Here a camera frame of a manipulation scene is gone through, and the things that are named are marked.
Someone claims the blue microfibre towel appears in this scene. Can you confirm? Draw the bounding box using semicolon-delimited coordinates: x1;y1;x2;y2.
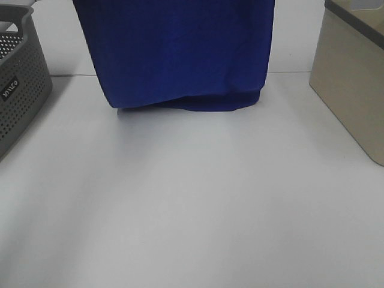
73;1;275;112

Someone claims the beige storage bin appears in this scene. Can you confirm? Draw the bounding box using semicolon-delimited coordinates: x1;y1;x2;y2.
309;1;383;165

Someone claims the grey perforated plastic basket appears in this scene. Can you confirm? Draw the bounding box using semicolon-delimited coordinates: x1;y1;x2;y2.
1;4;53;157

